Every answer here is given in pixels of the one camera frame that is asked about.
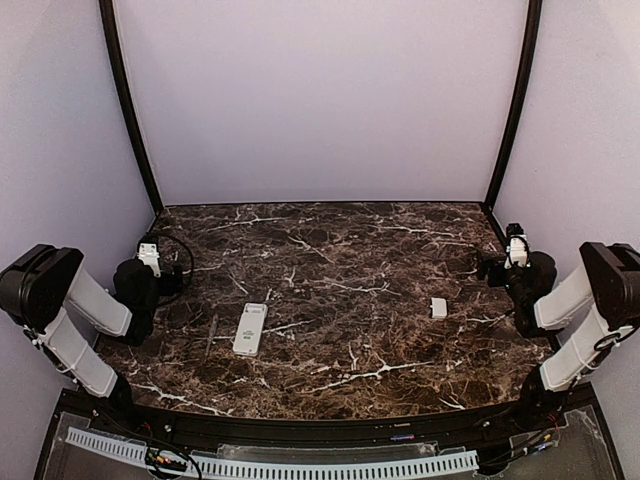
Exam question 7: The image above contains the white battery cover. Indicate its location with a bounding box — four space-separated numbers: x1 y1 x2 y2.
430 297 448 319

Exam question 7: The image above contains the white remote control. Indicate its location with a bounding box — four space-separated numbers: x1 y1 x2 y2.
232 303 268 357

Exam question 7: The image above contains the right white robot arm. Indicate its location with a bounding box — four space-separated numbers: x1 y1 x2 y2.
477 235 639 407

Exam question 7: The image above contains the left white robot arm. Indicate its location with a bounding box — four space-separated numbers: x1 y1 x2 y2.
1 236 184 409

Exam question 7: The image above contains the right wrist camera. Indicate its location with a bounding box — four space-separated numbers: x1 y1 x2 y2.
504 223 530 269

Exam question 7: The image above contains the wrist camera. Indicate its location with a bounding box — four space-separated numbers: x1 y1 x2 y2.
137 242 161 278
504 223 530 269

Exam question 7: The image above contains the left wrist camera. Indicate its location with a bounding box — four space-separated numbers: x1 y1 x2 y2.
137 242 161 278

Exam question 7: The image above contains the black front table rail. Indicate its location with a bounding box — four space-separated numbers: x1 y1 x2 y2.
134 404 524 450

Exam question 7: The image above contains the white slotted cable duct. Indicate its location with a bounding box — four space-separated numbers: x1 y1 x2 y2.
65 427 479 479

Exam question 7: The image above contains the left black frame post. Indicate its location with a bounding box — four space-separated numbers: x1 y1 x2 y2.
98 0 164 215

